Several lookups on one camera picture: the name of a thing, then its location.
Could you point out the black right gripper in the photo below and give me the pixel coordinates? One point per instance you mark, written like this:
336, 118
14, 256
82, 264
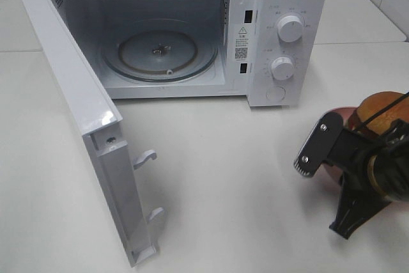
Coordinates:
349, 148

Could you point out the pink speckled plate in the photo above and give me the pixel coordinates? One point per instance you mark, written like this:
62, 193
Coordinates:
346, 114

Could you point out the burger with lettuce and cheese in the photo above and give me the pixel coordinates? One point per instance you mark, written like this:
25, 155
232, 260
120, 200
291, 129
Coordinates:
373, 104

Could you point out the round white door button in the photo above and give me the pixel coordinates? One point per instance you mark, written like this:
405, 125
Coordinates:
275, 94

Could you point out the white microwave knob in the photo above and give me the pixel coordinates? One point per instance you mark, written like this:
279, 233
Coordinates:
290, 28
282, 68

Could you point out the white microwave door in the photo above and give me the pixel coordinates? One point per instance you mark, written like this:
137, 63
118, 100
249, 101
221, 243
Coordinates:
98, 120

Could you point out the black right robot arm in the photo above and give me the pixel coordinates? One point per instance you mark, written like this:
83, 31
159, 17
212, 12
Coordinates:
377, 180

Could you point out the white microwave oven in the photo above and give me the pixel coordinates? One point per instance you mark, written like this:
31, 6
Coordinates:
248, 44

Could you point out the glass microwave turntable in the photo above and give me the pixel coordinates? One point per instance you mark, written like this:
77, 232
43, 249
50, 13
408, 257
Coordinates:
160, 50

